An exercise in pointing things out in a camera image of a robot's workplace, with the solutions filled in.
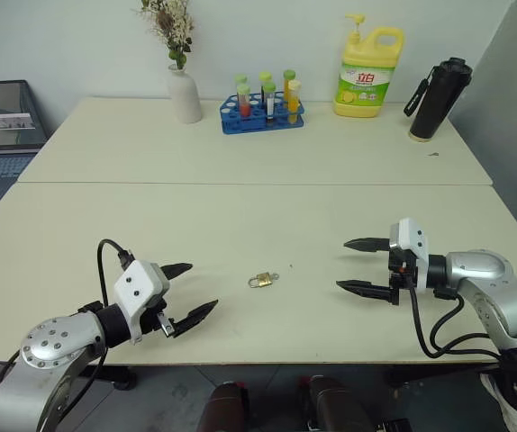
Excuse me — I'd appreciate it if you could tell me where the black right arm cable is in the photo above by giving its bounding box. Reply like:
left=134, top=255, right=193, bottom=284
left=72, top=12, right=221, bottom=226
left=409, top=286, right=505, bottom=361

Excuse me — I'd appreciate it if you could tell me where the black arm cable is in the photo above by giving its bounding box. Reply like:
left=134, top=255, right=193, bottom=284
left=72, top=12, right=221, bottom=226
left=409, top=286, right=505, bottom=361
left=35, top=238, right=134, bottom=432

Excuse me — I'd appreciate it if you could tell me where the black drinking bottle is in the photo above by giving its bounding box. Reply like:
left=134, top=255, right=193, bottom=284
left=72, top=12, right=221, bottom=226
left=408, top=57, right=474, bottom=143

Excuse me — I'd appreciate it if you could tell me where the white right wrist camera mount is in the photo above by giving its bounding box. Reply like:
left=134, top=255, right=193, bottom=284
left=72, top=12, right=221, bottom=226
left=388, top=218, right=431, bottom=289

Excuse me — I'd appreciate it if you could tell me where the yellow dish soap pump bottle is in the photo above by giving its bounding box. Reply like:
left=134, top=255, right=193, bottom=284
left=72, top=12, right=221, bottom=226
left=332, top=13, right=406, bottom=120

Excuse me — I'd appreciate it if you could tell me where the yellow-capped tube with yellow liquid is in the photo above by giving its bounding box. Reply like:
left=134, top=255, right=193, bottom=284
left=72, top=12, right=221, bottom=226
left=286, top=79, right=304, bottom=125

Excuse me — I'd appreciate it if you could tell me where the white ceramic vase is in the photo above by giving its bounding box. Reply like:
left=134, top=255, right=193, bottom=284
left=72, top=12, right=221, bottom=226
left=167, top=64, right=204, bottom=125

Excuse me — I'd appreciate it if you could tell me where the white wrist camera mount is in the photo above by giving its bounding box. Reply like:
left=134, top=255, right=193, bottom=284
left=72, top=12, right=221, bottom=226
left=388, top=218, right=431, bottom=289
left=113, top=259, right=172, bottom=347

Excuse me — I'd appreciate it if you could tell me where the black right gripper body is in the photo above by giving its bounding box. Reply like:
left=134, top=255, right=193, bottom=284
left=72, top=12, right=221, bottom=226
left=387, top=247, right=417, bottom=308

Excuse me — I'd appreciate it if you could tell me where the small brass padlock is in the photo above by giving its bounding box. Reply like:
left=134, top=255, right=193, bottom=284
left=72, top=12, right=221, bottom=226
left=247, top=271, right=274, bottom=289

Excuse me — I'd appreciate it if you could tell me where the dark rounded shape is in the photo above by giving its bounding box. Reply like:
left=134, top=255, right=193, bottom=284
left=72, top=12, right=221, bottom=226
left=196, top=381, right=249, bottom=432
left=300, top=374, right=376, bottom=432

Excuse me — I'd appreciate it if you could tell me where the green-capped tube with dark liquid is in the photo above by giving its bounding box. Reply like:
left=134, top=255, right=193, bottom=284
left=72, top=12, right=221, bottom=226
left=261, top=80, right=277, bottom=123

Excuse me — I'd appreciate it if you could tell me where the green-capped tube with orange liquid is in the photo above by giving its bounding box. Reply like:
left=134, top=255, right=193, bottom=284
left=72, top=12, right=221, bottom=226
left=282, top=68, right=297, bottom=103

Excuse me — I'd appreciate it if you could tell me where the dried flower bunch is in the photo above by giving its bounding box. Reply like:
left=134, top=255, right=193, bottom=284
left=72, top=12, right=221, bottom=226
left=133, top=0, right=195, bottom=71

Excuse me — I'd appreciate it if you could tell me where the green-capped tube with clear liquid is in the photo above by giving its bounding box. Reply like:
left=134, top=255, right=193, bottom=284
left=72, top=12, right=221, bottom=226
left=258, top=70, right=274, bottom=98

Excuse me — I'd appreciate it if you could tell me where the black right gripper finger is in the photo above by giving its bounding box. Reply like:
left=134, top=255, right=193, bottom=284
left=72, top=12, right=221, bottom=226
left=335, top=279, right=395, bottom=304
left=343, top=237, right=393, bottom=256

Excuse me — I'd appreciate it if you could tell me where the black table foot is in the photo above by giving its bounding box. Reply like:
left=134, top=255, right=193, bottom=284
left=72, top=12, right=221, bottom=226
left=112, top=365, right=138, bottom=392

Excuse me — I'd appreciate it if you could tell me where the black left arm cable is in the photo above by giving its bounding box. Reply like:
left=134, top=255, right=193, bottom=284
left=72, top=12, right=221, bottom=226
left=35, top=238, right=134, bottom=432

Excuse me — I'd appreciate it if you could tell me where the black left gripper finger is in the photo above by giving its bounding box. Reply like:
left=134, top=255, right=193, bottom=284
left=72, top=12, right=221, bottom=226
left=159, top=262, right=195, bottom=284
left=169, top=299, right=221, bottom=339

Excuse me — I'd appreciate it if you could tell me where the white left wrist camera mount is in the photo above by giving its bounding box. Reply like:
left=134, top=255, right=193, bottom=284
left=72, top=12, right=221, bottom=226
left=113, top=259, right=172, bottom=347

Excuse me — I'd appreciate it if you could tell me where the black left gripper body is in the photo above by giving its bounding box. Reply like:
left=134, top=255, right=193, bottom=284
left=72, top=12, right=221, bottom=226
left=142, top=292, right=177, bottom=338

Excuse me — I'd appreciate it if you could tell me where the green-capped tube with red liquid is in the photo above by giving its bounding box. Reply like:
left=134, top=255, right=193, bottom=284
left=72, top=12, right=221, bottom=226
left=234, top=73, right=254, bottom=119

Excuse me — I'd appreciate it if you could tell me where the black bottle carry strap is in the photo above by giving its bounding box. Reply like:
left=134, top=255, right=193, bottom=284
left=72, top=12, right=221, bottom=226
left=403, top=66, right=438, bottom=120

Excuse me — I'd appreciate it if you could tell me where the blue test tube rack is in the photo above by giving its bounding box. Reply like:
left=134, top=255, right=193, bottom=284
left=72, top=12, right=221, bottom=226
left=220, top=92, right=307, bottom=135

